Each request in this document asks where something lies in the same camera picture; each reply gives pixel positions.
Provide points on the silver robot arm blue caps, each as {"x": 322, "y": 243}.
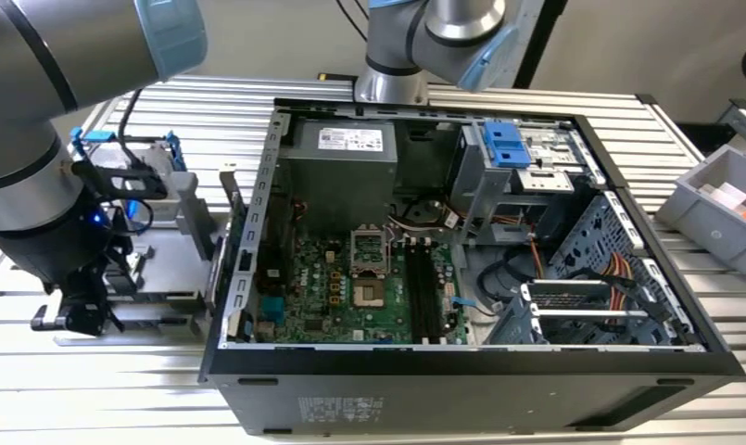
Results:
{"x": 70, "y": 46}

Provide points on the black RAM slot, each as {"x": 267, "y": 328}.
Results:
{"x": 438, "y": 292}
{"x": 430, "y": 292}
{"x": 422, "y": 292}
{"x": 412, "y": 292}

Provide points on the grey parts rack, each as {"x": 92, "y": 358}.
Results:
{"x": 150, "y": 308}

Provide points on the hard disk in blue carrier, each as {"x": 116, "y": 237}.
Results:
{"x": 150, "y": 153}

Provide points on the graphics card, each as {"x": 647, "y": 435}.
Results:
{"x": 238, "y": 218}

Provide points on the black case fan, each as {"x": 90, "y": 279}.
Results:
{"x": 274, "y": 232}

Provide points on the blue board connector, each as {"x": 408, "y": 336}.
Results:
{"x": 272, "y": 311}

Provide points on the grey power supply unit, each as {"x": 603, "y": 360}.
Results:
{"x": 342, "y": 185}

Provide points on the CPU socket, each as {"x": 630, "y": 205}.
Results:
{"x": 368, "y": 292}

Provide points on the green motherboard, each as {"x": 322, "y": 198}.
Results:
{"x": 378, "y": 320}

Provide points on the yellow black connector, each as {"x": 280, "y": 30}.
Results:
{"x": 332, "y": 77}

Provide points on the black PC case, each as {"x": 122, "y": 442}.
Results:
{"x": 410, "y": 394}

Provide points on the grey metal drive cage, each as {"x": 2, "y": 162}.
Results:
{"x": 490, "y": 204}

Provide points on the blue plastic drive latch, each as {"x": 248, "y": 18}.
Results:
{"x": 504, "y": 148}

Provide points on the metal disk bay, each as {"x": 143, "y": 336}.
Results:
{"x": 582, "y": 314}

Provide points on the grey plastic bin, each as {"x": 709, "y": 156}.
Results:
{"x": 706, "y": 232}

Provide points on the white block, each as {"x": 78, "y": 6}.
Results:
{"x": 725, "y": 194}

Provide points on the aluminium table frame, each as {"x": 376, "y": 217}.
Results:
{"x": 743, "y": 120}

